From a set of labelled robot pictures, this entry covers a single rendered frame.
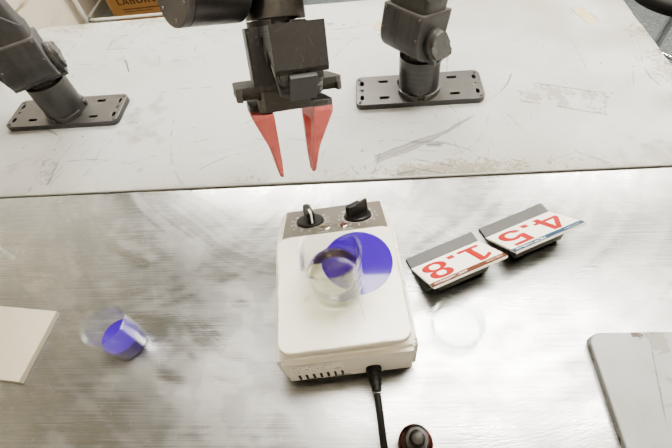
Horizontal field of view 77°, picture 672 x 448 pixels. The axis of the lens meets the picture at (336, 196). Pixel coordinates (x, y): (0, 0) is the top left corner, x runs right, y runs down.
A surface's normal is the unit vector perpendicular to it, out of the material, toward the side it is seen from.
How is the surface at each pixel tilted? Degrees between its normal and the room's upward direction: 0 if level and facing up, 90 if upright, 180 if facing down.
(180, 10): 69
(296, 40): 61
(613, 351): 0
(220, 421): 0
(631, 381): 0
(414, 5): 76
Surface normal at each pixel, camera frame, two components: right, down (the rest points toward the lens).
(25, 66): 0.47, 0.53
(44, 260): -0.10, -0.60
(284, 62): 0.27, 0.33
